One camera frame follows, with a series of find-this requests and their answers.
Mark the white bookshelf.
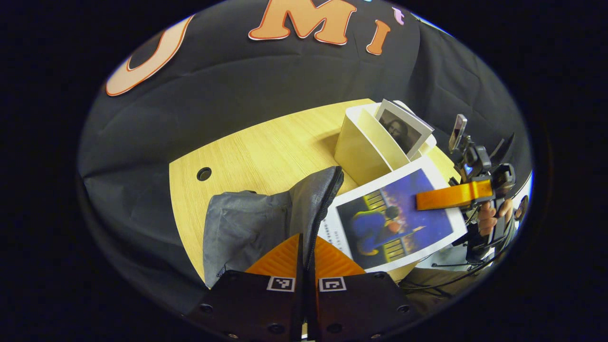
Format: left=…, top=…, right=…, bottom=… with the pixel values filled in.
left=334, top=100, right=437, bottom=187

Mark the grey schoolbag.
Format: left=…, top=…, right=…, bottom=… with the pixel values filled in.
left=203, top=165, right=344, bottom=288

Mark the black cable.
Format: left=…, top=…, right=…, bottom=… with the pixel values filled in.
left=399, top=249, right=505, bottom=291

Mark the white portrait cover book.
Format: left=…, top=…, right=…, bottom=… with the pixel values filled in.
left=375, top=99, right=435, bottom=160

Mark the blue cover book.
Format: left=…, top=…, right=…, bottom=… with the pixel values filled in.
left=319, top=157, right=469, bottom=273

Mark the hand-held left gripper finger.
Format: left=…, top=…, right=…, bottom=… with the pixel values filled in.
left=307, top=235, right=418, bottom=341
left=188, top=233, right=305, bottom=341

